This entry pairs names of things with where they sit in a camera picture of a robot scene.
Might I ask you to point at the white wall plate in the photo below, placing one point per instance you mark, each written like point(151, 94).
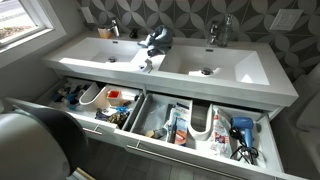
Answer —
point(286, 20)

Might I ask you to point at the white double sink vanity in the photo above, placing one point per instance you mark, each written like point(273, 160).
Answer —
point(266, 93)

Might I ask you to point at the white U-shaped drawer divider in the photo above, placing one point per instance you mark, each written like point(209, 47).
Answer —
point(85, 100)
point(200, 136)

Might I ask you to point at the chrome sink faucet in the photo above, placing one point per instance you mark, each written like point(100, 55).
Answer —
point(115, 30)
point(213, 33)

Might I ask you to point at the black round cap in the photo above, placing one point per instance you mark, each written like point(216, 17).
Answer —
point(136, 98)

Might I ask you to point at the blue tube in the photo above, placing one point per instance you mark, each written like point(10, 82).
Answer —
point(71, 98)

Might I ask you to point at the black electric toothbrush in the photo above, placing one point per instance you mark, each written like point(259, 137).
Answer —
point(173, 130)

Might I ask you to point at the white vanity drawer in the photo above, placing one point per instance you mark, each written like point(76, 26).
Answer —
point(266, 146)
point(110, 133)

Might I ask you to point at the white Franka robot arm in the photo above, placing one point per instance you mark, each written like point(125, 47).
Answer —
point(26, 150)

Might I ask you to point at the camouflage hair scrunchie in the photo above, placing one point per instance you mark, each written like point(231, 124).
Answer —
point(118, 119)

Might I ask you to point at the blue white toothbrush package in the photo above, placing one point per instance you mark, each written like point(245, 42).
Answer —
point(182, 130)

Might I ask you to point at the chrome sink drain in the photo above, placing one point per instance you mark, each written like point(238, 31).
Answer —
point(112, 59)
point(207, 71)

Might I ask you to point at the clear glass bottle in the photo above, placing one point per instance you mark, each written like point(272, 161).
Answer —
point(226, 33)

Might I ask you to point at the white red plastic package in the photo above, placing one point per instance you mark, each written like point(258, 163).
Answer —
point(221, 133)

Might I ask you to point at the brown box on counter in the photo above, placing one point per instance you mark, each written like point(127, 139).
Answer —
point(104, 33)

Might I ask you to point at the small black counter item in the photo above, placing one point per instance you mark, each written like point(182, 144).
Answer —
point(133, 34)

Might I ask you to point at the white toilet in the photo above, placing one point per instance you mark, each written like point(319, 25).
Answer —
point(310, 110)

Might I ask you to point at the white framed window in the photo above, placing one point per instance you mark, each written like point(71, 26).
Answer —
point(16, 16)

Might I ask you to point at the black hair accessory bundle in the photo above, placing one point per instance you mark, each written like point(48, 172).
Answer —
point(103, 115)

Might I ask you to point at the clear plastic bag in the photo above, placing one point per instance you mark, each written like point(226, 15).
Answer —
point(153, 116)

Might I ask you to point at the white box with orange top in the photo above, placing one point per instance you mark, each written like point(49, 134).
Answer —
point(114, 94)

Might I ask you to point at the blue hair dryer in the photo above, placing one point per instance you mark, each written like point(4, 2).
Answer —
point(241, 125)

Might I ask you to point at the small tan item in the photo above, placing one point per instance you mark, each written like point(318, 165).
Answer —
point(151, 133)

